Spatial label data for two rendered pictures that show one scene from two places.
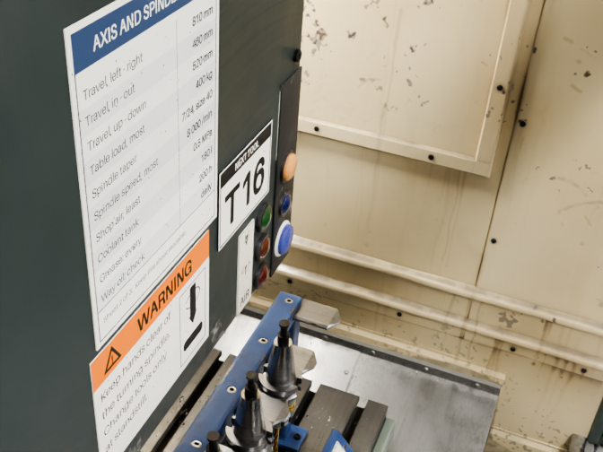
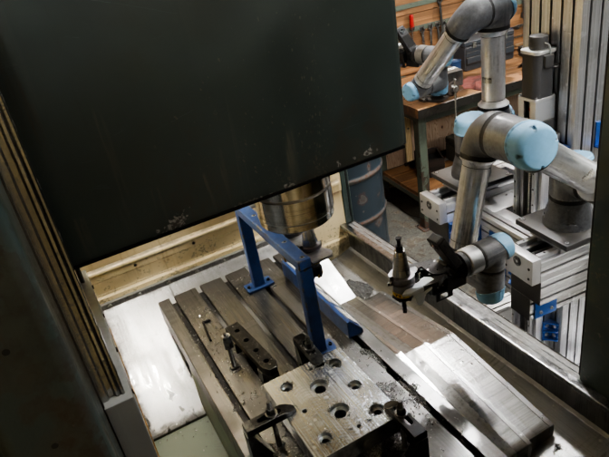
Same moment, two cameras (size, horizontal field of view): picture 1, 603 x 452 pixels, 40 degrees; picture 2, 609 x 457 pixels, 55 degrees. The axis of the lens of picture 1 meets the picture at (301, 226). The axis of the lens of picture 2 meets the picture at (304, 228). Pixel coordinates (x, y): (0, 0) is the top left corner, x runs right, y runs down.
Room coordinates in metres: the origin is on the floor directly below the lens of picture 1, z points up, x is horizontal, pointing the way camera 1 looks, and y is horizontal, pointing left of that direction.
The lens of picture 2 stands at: (-0.38, 1.02, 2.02)
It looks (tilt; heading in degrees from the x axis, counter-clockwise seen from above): 28 degrees down; 318
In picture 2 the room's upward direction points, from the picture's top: 10 degrees counter-clockwise
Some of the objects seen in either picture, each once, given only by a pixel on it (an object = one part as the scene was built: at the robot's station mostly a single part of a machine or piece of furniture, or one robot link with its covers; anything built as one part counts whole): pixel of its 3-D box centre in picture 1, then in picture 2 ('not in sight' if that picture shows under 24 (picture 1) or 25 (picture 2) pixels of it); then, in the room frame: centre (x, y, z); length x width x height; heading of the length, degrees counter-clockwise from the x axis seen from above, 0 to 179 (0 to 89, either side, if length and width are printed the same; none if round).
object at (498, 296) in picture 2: not in sight; (486, 279); (0.27, -0.20, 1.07); 0.11 x 0.08 x 0.11; 160
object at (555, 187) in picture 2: not in sight; (573, 174); (0.22, -0.64, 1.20); 0.13 x 0.12 x 0.14; 160
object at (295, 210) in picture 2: not in sight; (292, 190); (0.43, 0.31, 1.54); 0.16 x 0.16 x 0.12
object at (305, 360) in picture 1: (293, 358); not in sight; (0.91, -0.01, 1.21); 0.07 x 0.05 x 0.01; 71
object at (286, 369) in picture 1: (281, 359); not in sight; (0.86, 0.01, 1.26); 0.04 x 0.04 x 0.07
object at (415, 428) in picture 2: not in sight; (404, 426); (0.22, 0.29, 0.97); 0.13 x 0.03 x 0.15; 161
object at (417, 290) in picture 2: not in sight; (419, 295); (0.31, 0.07, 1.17); 0.09 x 0.03 x 0.06; 85
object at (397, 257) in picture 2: not in sight; (400, 262); (0.35, 0.08, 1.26); 0.04 x 0.04 x 0.07
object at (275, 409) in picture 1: (265, 408); not in sight; (0.81, 0.03, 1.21); 0.07 x 0.05 x 0.01; 71
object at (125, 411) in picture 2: not in sight; (134, 423); (0.57, 0.73, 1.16); 0.48 x 0.05 x 0.51; 161
